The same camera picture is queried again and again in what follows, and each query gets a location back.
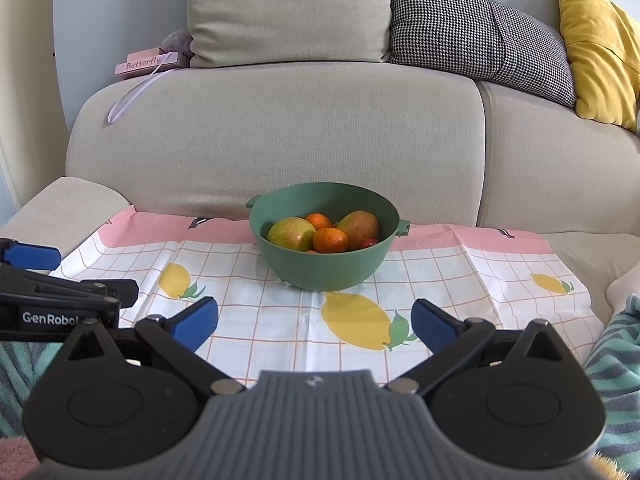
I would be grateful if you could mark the pink box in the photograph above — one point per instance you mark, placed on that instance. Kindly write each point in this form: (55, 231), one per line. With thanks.
(145, 64)

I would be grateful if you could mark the person's leg striped pants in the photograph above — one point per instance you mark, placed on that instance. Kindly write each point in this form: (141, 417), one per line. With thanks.
(15, 385)
(617, 360)

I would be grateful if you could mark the beige cushion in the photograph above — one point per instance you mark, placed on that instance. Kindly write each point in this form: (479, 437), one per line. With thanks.
(285, 10)

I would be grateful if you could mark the cream door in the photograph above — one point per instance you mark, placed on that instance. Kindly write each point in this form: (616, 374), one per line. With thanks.
(30, 110)

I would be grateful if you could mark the orange tangerine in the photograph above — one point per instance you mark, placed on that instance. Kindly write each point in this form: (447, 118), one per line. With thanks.
(318, 220)
(330, 240)

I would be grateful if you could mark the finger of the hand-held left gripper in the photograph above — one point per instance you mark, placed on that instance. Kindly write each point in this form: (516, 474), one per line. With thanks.
(100, 291)
(35, 256)

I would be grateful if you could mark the large yellow-green apple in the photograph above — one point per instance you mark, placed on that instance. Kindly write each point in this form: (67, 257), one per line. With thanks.
(359, 226)

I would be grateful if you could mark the yellow cushion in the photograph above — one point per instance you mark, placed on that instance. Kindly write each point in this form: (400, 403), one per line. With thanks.
(600, 50)

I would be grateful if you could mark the beige sofa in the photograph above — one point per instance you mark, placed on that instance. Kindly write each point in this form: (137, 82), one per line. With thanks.
(300, 125)

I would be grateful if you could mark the checked lemon print cloth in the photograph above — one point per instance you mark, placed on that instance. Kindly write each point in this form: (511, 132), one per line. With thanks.
(250, 310)

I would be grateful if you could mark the person's right leg striped pants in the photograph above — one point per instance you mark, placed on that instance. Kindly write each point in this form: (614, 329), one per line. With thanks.
(617, 360)

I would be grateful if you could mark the houndstooth cushion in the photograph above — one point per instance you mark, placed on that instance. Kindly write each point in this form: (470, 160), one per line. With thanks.
(475, 40)

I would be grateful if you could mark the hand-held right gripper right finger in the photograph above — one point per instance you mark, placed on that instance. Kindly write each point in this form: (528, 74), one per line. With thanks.
(432, 325)

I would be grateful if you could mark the grey plush toy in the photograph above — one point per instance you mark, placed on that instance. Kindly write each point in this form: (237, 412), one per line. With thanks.
(176, 45)

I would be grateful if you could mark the green colander bowl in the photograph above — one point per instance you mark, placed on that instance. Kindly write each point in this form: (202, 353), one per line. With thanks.
(325, 270)

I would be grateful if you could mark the person's left leg striped pants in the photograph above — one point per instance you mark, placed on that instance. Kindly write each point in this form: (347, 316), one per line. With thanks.
(15, 385)

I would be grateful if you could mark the yellow green pear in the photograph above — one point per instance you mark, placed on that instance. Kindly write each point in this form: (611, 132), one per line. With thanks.
(290, 232)

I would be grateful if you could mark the yellow fluffy plush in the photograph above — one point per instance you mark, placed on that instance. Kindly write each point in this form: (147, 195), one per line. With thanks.
(607, 467)

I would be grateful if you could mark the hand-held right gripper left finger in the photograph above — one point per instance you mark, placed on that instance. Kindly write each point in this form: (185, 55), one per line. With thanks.
(195, 322)

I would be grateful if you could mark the red cherry tomato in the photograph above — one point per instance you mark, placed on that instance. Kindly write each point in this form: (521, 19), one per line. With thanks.
(370, 243)

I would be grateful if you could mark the pink fluffy blanket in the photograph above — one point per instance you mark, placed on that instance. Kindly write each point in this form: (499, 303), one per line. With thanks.
(12, 457)

